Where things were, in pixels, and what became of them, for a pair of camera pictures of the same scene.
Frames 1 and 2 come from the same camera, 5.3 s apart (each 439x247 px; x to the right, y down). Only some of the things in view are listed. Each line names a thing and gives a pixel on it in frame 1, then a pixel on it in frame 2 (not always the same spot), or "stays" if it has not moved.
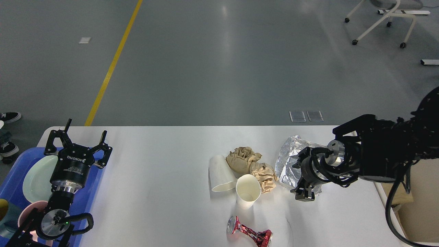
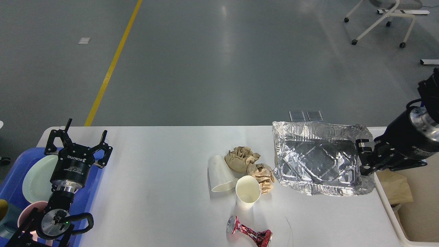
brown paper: [265, 175] stays
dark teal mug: [9, 213] stays
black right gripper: [315, 170] -> [412, 136]
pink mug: [26, 213] stays
